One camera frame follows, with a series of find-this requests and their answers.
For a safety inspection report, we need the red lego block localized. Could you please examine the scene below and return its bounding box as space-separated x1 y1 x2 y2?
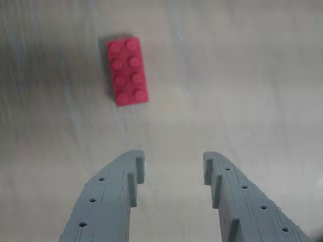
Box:
105 37 149 108

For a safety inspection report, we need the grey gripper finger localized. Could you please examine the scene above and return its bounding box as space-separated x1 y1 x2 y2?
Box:
59 150 146 242
202 151 316 242

